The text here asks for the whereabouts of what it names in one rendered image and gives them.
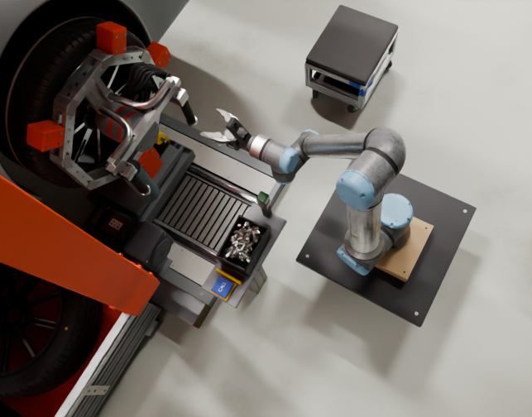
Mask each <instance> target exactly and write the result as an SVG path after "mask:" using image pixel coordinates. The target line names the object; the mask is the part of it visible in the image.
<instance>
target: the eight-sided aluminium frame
mask: <svg viewBox="0 0 532 417"><path fill-rule="evenodd" d="M130 63H146V64H152V65H155V63H154V61H153V59H152V58H151V55H150V53H149V51H148V50H144V49H142V48H141V47H139V46H127V50H126V52H125V53H123V54H120V55H115V56H113V54H111V53H109V52H107V51H105V50H103V49H100V48H98V49H93V50H92V52H91V53H90V54H88V57H87V58H86V59H85V61H84V62H83V64H82V65H81V66H80V67H79V68H78V69H77V70H76V72H75V73H74V74H73V76H72V77H71V78H70V79H69V81H68V82H67V84H66V85H65V86H64V87H63V88H62V90H61V91H60V92H58V93H57V95H56V97H55V99H54V103H53V106H52V108H53V116H52V122H54V123H56V124H58V125H60V126H62V127H63V128H64V129H65V134H64V145H63V146H61V147H58V148H55V149H52V150H50V151H49V153H50V160H51V161H52V162H53V163H54V164H56V165H57V166H59V167H60V168H61V169H62V170H63V171H64V172H65V173H66V174H67V175H69V176H70V177H71V178H72V179H73V180H74V181H75V182H77V183H78V184H79V185H82V186H83V187H85V188H86V189H89V190H91V189H96V188H98V187H99V186H101V185H105V184H106V183H109V182H111V181H114V180H116V179H119V178H121V177H120V176H118V175H116V176H113V175H111V174H109V173H108V172H107V171H106V168H107V167H106V166H103V167H101V168H98V169H96V170H92V171H90V172H88V173H86V172H84V171H83V170H82V169H81V168H80V167H79V166H78V165H77V164H76V163H75V162H74V161H72V160H71V153H72V144H73V135H74V119H75V111H76V108H77V107H78V106H79V104H80V103H81V102H82V100H83V99H84V98H85V95H86V94H87V92H88V91H90V89H91V88H92V87H93V86H94V85H95V82H96V81H97V80H98V78H100V77H101V76H102V74H103V73H104V71H105V70H106V69H107V68H108V67H109V66H111V65H124V64H130ZM163 83H164V81H163V79H162V78H160V77H158V76H155V75H154V76H152V77H151V79H150V81H149V82H148V89H147V94H146V101H148V100H149V99H151V98H152V97H153V96H154V95H155V94H156V92H157V91H158V90H159V88H160V87H161V85H162V84H163ZM142 154H143V152H140V151H138V150H136V149H135V150H134V151H133V152H132V154H131V155H130V156H129V159H128V160H130V159H133V160H136V161H138V160H139V158H140V157H141V155H142Z"/></svg>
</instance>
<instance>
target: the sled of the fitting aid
mask: <svg viewBox="0 0 532 417"><path fill-rule="evenodd" d="M165 139H166V140H167V141H166V142H168V143H169V144H170V146H173V147H174V148H176V149H178V150H180V152H181V153H182V155H181V156H180V158H179V159H178V160H177V162H176V163H175V165H174V167H173V168H172V170H171V171H170V173H169V174H168V175H167V176H166V178H165V180H164V181H163V183H162V184H161V186H160V188H159V189H160V193H159V196H158V197H157V199H155V200H154V201H151V202H149V204H148V205H147V206H146V208H145V209H144V211H143V212H142V214H141V216H140V217H138V216H137V215H135V214H134V213H132V212H130V211H128V210H126V209H125V208H123V207H121V206H119V205H117V204H115V203H114V202H112V201H110V200H109V199H106V198H104V197H103V196H102V195H100V194H97V193H96V192H94V191H93V190H92V189H91V190H90V192H89V194H88V195H87V196H86V199H87V200H88V201H89V202H91V203H92V204H94V205H96V206H98V207H100V208H101V209H103V210H105V211H106V210H108V209H110V208H116V209H118V210H119V211H121V212H123V213H125V214H126V215H128V216H130V217H132V218H134V219H136V220H137V221H139V222H144V221H150V222H151V223H152V221H153V220H154V218H155V217H156V215H157V214H158V213H159V211H160V210H161V208H162V206H163V205H164V203H165V202H166V200H167V199H168V198H169V196H170V194H171V193H172V191H173V190H174V188H175V186H176V185H177V184H178V183H179V181H180V179H181V178H182V176H183V175H184V173H185V172H186V171H187V169H188V168H189V166H190V164H191V163H192V161H193V160H194V158H195V157H196V155H195V154H194V152H193V150H191V149H189V148H188V147H186V146H183V145H181V144H179V143H178V142H176V141H173V140H171V139H170V138H169V137H166V136H165Z"/></svg>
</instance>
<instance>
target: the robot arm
mask: <svg viewBox="0 0 532 417"><path fill-rule="evenodd" d="M216 110H217V111H218V113H220V114H221V115H222V117H224V118H225V121H226V123H227V125H226V128H227V131H224V134H225V136H222V134H221V132H215V133H211V132H201V133H200V135H201V136H202V137H205V138H207V139H209V140H210V141H211V142H212V143H217V142H219V143H223V144H224V143H226V146H228V147H230V148H232V147H234V148H232V149H233V150H235V151H238V150H239V149H240V148H242V149H243V150H245V151H247V152H249V154H250V156H251V157H254V158H256V159H258V160H259V161H262V162H264V163H266V164H268V165H270V166H271V171H272V176H273V178H274V179H275V181H276V182H277V183H279V184H282V185H287V184H289V183H291V182H292V181H293V180H294V179H295V176H296V173H297V172H298V171H299V169H300V168H301V167H302V166H303V165H304V164H305V163H306V162H307V161H308V160H309V159H310V158H315V157H319V158H334V159H349V160H355V161H354V162H353V163H352V164H351V165H350V166H349V168H348V169H347V170H346V171H344V172H343V173H342V174H341V176H340V178H339V179H338V181H337V183H336V190H337V193H338V195H339V196H340V199H341V200H342V201H343V202H344V203H345V204H346V205H347V220H348V231H347V232H346V235H345V238H344V244H343V245H342V246H341V247H340V248H339V249H338V251H337V254H338V256H339V257H340V258H341V259H342V260H343V261H344V262H345V263H346V264H348V265H349V266H350V267H351V268H352V269H353V270H355V271H356V272H358V273H359V274H361V275H363V276H365V275H367V274H368V273H369V272H370V271H371V270H372V269H373V267H374V266H375V265H376V264H377V262H378V261H379V260H380V259H381V258H382V257H383V256H384V255H385V254H386V253H387V252H391V251H395V250H398V249H400V248H402V247H403V246H404V245H405V244H406V243H407V241H408V239H409V237H410V222H411V220H412V218H413V208H412V206H411V203H410V201H409V200H408V199H406V198H405V197H404V196H402V195H399V194H385V189H386V187H387V186H388V185H389V183H390V182H391V181H392V180H393V179H394V178H395V177H396V176H397V175H398V174H399V173H400V171H401V169H402V168H403V166H404V163H405V159H406V147H405V142H404V140H403V138H402V137H401V135H400V134H399V133H398V132H396V131H395V130H393V129H391V128H388V127H376V128H373V129H372V130H370V131H369V132H368V133H349V134H328V135H319V134H318V133H317V132H315V131H313V130H310V129H308V130H306V131H304V132H302V133H301V135H300V137H299V138H298V139H297V140H296V141H295V142H294V143H293V144H292V145H291V146H290V147H288V146H285V145H283V144H281V143H279V142H277V141H274V140H272V139H270V138H269V137H265V136H263V135H262V134H259V135H256V134H254V135H253V136H252V135H251V134H250V133H249V132H248V131H247V130H246V128H245V127H244V126H243V125H242V124H241V123H240V122H239V121H238V119H237V118H236V117H235V116H233V115H232V114H231V113H228V112H226V111H223V110H222V109H218V108H217V109H216ZM231 146H232V147H231ZM384 194H385V195H384Z"/></svg>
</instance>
